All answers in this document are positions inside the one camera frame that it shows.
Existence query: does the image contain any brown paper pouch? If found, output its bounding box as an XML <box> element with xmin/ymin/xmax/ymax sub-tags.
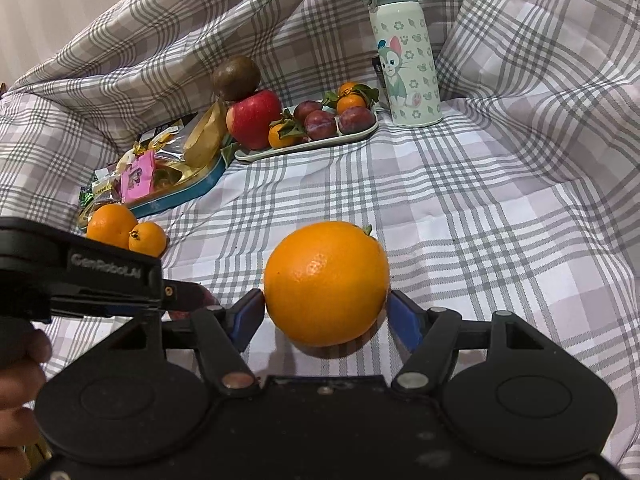
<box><xmin>182</xmin><ymin>100</ymin><xmax>230</xmax><ymax>168</ymax></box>

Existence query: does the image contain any large necked orange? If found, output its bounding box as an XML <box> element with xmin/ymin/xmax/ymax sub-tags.
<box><xmin>263</xmin><ymin>221</ymin><xmax>391</xmax><ymax>347</ymax></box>

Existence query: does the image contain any pink snack packet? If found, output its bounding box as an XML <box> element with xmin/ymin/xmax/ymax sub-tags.
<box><xmin>118</xmin><ymin>152</ymin><xmax>156</xmax><ymax>204</ymax></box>

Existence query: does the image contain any pile of assorted snack wrappers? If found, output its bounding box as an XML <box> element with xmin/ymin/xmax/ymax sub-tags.
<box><xmin>80</xmin><ymin>115</ymin><xmax>201</xmax><ymax>211</ymax></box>

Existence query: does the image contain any small dark jar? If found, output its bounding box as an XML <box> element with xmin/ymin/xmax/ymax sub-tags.
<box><xmin>372</xmin><ymin>57</ymin><xmax>389</xmax><ymax>111</ymax></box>

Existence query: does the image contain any white cartoon cat bottle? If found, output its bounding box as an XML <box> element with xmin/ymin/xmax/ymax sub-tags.
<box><xmin>361</xmin><ymin>0</ymin><xmax>444</xmax><ymax>127</ymax></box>

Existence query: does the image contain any red apple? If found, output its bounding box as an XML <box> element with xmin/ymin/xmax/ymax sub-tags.
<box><xmin>226</xmin><ymin>90</ymin><xmax>283</xmax><ymax>151</ymax></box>

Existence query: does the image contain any dark brown round fruit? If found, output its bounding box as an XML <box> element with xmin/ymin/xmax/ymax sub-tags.
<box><xmin>211</xmin><ymin>56</ymin><xmax>261</xmax><ymax>102</ymax></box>

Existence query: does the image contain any blue snack tin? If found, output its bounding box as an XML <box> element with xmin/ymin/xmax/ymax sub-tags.
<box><xmin>77</xmin><ymin>112</ymin><xmax>228</xmax><ymax>233</ymax></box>

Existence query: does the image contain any white rectangular plate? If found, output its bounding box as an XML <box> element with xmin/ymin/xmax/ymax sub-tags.
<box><xmin>234</xmin><ymin>110</ymin><xmax>379</xmax><ymax>163</ymax></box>

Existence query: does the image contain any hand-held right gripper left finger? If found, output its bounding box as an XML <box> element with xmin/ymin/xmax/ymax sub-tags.
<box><xmin>117</xmin><ymin>290</ymin><xmax>266</xmax><ymax>397</ymax></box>

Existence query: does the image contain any large round orange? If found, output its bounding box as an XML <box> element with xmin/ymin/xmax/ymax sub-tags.
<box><xmin>86</xmin><ymin>204</ymin><xmax>139</xmax><ymax>250</ymax></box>

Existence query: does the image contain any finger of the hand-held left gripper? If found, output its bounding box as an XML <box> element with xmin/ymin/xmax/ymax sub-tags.
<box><xmin>162</xmin><ymin>280</ymin><xmax>202</xmax><ymax>312</ymax></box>

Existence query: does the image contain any leafy mandarin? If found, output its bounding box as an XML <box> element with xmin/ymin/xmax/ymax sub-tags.
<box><xmin>268</xmin><ymin>116</ymin><xmax>307</xmax><ymax>149</ymax></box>

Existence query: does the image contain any person's left hand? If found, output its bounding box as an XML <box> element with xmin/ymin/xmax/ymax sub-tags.
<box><xmin>0</xmin><ymin>330</ymin><xmax>53</xmax><ymax>480</ymax></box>

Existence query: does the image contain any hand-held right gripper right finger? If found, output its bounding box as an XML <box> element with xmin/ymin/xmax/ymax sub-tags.
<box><xmin>387</xmin><ymin>290</ymin><xmax>551</xmax><ymax>396</ymax></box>

